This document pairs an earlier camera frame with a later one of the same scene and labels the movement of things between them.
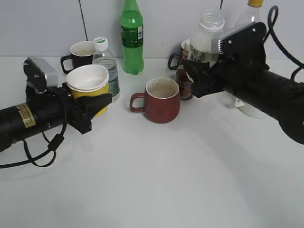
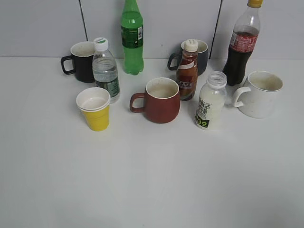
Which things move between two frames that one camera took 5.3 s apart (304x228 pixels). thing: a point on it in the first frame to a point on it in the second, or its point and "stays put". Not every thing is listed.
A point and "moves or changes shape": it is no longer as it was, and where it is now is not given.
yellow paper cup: x=89 y=80 moves or changes shape
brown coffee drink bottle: x=185 y=84 stays put
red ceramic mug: x=162 y=100 stays put
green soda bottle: x=132 y=30 stays put
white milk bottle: x=204 y=45 to x=212 y=97
